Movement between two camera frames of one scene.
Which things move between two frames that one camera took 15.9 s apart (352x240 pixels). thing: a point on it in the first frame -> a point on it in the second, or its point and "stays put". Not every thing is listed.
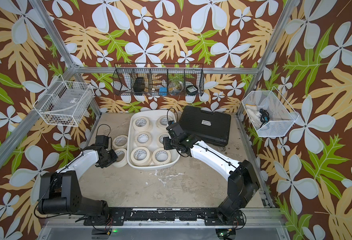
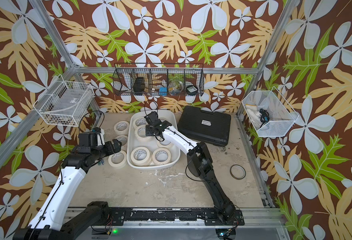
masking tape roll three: x=122 y=155 stays put
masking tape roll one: x=120 y=141 stays put
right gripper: x=166 y=142 -> x=147 y=130
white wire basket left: x=65 y=103 stays put
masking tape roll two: x=141 y=124 -> x=121 y=128
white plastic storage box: x=146 y=129 stays put
